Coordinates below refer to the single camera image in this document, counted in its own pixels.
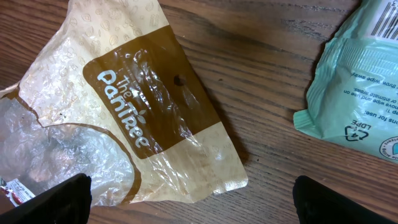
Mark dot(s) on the brown Pantree snack pouch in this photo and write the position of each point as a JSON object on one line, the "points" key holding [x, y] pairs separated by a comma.
{"points": [[113, 96]]}

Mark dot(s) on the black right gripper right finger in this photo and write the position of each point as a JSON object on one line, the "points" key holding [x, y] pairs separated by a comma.
{"points": [[318, 204]]}

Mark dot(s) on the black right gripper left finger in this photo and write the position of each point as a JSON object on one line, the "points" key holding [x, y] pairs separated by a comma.
{"points": [[66, 203]]}

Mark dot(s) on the teal snack bar wrapper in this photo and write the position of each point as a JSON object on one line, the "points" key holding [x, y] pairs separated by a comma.
{"points": [[352, 100]]}

